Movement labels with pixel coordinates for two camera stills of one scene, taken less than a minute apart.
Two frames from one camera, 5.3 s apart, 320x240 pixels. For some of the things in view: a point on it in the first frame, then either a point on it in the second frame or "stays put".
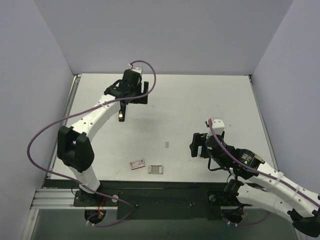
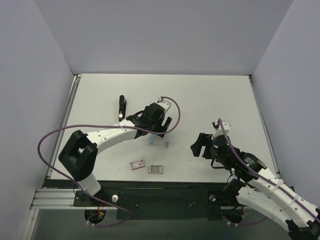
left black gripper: [135, 99] to [160, 123]
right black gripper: [198, 145] stays put
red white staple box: [137, 164] stays put
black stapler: [122, 112] stays put
